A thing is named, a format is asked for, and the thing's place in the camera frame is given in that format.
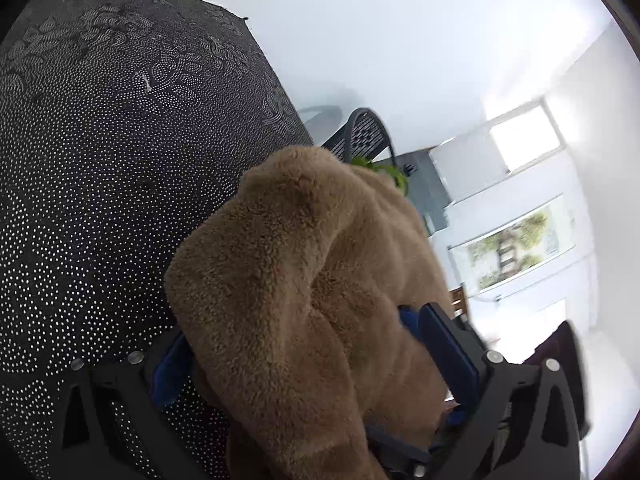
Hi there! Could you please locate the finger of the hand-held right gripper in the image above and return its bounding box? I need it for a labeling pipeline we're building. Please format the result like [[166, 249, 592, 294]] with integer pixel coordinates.
[[397, 307, 426, 346], [440, 407, 473, 431]]

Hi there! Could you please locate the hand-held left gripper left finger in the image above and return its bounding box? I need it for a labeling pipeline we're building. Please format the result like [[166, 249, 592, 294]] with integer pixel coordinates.
[[51, 332, 201, 480]]

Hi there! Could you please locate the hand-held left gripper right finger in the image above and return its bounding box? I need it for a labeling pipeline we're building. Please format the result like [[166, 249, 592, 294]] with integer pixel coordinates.
[[419, 302, 588, 480]]

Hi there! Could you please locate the brown fleece sweater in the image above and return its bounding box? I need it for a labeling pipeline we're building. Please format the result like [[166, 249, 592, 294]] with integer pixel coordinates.
[[164, 146, 458, 480]]

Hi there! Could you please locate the wooden chair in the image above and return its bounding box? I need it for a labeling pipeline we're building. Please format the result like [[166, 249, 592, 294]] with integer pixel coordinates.
[[450, 282, 471, 318]]

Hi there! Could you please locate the green bag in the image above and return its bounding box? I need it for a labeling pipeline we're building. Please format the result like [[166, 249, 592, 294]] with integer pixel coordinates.
[[350, 156, 411, 198]]

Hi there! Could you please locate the black mesh chair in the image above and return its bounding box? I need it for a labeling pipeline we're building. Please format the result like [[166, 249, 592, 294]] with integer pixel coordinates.
[[322, 107, 398, 171]]

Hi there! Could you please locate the white framed window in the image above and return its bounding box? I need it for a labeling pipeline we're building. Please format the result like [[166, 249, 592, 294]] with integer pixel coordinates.
[[430, 102, 563, 206]]

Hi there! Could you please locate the dark patterned tablecloth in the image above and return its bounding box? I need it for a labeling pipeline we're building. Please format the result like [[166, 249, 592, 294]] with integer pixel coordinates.
[[0, 0, 316, 480]]

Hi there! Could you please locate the landscape wall poster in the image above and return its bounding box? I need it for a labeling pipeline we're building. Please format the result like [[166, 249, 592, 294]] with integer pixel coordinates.
[[447, 195, 578, 296]]

